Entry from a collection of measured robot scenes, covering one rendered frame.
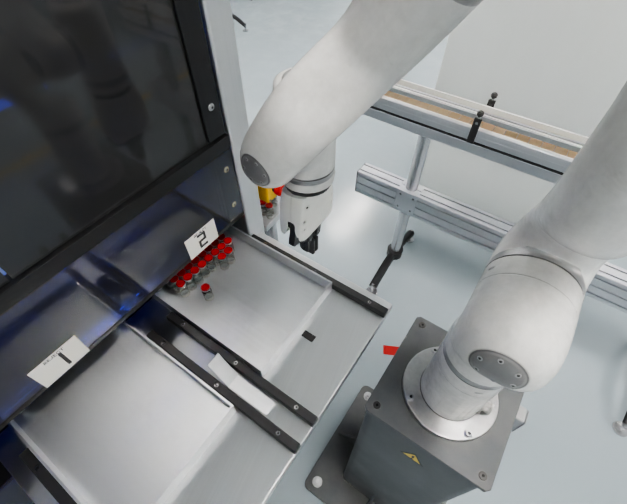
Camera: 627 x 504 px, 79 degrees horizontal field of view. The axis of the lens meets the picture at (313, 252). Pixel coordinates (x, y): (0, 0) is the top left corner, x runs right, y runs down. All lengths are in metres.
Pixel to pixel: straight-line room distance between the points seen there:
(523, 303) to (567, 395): 1.57
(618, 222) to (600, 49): 1.53
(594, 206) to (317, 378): 0.59
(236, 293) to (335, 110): 0.61
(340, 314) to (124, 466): 0.51
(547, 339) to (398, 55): 0.33
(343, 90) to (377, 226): 1.89
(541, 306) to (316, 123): 0.32
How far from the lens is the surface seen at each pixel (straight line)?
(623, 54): 1.92
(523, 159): 1.42
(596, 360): 2.20
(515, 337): 0.47
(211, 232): 0.88
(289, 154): 0.43
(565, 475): 1.92
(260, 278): 0.94
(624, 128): 0.39
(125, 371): 0.91
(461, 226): 1.68
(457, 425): 0.85
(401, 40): 0.39
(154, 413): 0.86
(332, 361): 0.84
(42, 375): 0.81
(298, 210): 0.59
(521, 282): 0.51
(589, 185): 0.41
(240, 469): 0.79
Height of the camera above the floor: 1.65
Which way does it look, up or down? 51 degrees down
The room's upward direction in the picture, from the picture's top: straight up
